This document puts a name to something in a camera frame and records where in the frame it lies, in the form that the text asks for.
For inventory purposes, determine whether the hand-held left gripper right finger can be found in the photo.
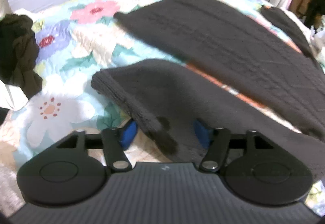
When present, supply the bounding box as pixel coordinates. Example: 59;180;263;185
192;118;275;173

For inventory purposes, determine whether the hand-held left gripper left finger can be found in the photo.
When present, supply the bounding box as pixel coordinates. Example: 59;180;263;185
56;120;138;172

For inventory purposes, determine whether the dark grey knit sweater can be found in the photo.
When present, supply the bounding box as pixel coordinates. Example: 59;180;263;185
91;0;325;181

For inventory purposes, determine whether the floral quilted blanket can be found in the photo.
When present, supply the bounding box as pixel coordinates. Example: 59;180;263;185
0;0;325;213

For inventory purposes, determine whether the white folded cloth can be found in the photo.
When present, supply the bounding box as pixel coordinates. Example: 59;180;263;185
0;79;29;111

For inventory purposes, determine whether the dark brown crumpled cloth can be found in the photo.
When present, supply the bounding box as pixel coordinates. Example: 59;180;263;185
0;14;43;100

